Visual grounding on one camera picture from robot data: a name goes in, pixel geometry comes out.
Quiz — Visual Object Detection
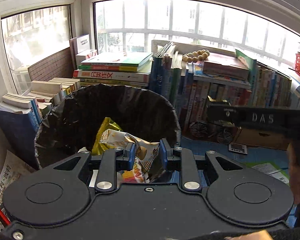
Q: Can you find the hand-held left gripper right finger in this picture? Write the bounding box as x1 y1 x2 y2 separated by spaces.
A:
159 139 244 193

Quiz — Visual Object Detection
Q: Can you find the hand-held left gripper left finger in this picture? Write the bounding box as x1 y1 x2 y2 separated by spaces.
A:
51 142 136 193

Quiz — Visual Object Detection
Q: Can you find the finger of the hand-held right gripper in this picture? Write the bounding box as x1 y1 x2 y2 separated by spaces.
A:
207 104 241 128

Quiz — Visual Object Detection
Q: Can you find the printed snack packet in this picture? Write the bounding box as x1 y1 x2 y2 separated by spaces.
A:
100 129 166 183

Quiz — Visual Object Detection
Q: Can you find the gold foil bag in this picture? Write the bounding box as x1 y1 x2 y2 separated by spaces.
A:
91 117 123 155

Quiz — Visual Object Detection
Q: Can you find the white bin with black bag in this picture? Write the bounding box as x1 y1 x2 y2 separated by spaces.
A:
34 84 182 170

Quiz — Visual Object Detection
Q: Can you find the green plastic packaging bag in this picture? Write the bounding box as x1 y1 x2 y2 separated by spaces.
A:
244 162 291 185

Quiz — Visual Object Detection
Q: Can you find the row of tall upright books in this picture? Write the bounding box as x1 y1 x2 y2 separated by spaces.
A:
149 40 253 136

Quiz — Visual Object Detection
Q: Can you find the brown box on books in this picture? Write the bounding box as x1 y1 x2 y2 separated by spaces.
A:
202 52 251 81

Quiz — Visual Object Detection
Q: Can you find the stack of flat lying books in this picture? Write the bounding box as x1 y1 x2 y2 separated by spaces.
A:
72 51 154 90

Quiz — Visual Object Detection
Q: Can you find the row of page-edge books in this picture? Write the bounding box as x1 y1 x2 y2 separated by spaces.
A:
27 77 81 111

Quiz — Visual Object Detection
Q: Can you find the group of blue covered books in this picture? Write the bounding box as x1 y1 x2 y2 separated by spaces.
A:
0 92 43 171

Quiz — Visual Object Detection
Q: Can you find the person's right hand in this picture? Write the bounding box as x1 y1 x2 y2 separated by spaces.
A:
287 139 300 205

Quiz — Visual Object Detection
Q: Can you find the metal model bicycle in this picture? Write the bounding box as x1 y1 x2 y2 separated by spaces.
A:
189 96 241 145

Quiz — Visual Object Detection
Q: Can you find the wooden drawer unit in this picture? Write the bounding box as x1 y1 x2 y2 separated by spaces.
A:
234 127 291 151

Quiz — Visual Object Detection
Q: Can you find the white framed wide window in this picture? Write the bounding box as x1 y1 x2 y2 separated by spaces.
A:
80 0 300 67

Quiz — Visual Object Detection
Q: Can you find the small white box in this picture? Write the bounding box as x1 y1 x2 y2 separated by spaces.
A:
75 49 98 63

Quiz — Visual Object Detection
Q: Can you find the illustrated magazine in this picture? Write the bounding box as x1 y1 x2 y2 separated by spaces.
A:
0 150 38 206

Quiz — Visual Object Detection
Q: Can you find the white sign card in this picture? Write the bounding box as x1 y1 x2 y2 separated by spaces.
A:
69 34 91 63

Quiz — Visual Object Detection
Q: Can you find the grid patterned board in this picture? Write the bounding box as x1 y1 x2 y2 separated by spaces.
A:
27 46 73 83

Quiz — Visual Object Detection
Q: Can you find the white framed narrow window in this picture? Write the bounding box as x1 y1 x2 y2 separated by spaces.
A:
0 0 77 94

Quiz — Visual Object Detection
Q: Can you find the wooden bead bracelet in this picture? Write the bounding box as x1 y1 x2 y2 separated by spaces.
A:
182 49 211 64

